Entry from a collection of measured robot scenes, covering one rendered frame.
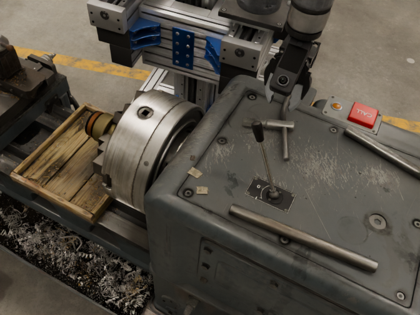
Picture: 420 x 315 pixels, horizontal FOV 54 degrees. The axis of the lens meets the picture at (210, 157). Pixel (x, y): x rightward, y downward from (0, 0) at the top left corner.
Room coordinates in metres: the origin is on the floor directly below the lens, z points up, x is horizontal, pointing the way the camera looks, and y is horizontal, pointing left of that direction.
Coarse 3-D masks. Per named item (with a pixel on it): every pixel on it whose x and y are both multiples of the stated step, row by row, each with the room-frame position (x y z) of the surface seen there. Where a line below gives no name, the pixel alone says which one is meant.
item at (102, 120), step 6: (96, 114) 0.74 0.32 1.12; (102, 114) 0.74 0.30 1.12; (108, 114) 0.74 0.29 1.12; (90, 120) 0.72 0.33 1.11; (96, 120) 0.72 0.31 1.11; (102, 120) 0.72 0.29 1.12; (108, 120) 0.72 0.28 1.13; (90, 126) 0.71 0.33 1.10; (96, 126) 0.70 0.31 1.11; (102, 126) 0.70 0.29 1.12; (108, 126) 0.70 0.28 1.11; (114, 126) 0.71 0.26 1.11; (90, 132) 0.70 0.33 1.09; (96, 132) 0.69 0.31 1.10; (102, 132) 0.68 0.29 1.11; (108, 132) 0.69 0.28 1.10; (96, 138) 0.69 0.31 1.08
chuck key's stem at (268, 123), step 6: (246, 120) 0.63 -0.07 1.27; (252, 120) 0.63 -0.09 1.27; (258, 120) 0.64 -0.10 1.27; (270, 120) 0.64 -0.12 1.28; (276, 120) 0.64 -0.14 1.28; (264, 126) 0.63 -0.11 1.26; (270, 126) 0.62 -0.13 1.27; (276, 126) 0.63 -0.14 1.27; (282, 126) 0.63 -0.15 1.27; (288, 126) 0.63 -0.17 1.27
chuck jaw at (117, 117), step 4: (136, 92) 0.76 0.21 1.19; (140, 92) 0.76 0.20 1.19; (136, 96) 0.76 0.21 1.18; (128, 104) 0.75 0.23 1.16; (124, 108) 0.74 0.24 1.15; (116, 112) 0.74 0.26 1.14; (120, 112) 0.74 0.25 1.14; (116, 116) 0.73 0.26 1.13; (120, 116) 0.73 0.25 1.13; (112, 120) 0.72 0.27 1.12; (116, 120) 0.72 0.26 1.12
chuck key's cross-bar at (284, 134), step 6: (288, 96) 0.73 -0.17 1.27; (288, 102) 0.71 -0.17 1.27; (282, 108) 0.69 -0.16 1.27; (282, 114) 0.67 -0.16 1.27; (282, 120) 0.65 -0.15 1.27; (282, 132) 0.61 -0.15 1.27; (282, 138) 0.59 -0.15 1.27; (282, 144) 0.58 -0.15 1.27; (288, 150) 0.56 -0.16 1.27; (288, 156) 0.54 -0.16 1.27
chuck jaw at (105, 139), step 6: (102, 138) 0.67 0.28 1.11; (108, 138) 0.67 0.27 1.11; (102, 144) 0.64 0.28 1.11; (102, 150) 0.62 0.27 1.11; (102, 156) 0.60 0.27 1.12; (96, 162) 0.58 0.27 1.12; (96, 168) 0.57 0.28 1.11; (102, 174) 0.55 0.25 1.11; (108, 180) 0.54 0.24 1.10; (108, 186) 0.54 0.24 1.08
